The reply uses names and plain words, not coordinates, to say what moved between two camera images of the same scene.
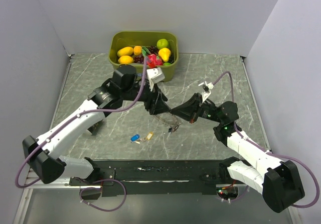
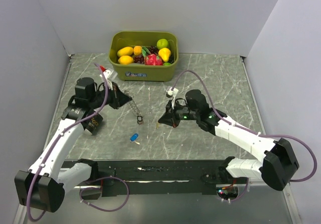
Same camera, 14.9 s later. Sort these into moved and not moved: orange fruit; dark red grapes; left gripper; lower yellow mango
Moved: left gripper
Not moved: lower yellow mango; dark red grapes; orange fruit
